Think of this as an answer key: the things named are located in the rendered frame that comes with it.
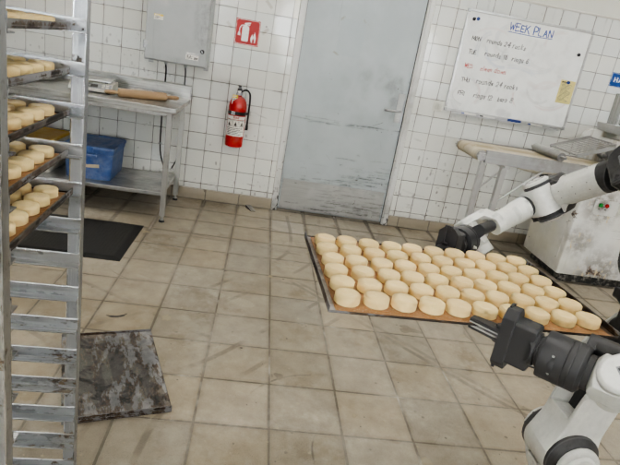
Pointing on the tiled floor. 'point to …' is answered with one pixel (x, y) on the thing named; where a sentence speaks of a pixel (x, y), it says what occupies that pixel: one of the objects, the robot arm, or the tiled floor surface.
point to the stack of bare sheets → (119, 375)
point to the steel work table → (149, 180)
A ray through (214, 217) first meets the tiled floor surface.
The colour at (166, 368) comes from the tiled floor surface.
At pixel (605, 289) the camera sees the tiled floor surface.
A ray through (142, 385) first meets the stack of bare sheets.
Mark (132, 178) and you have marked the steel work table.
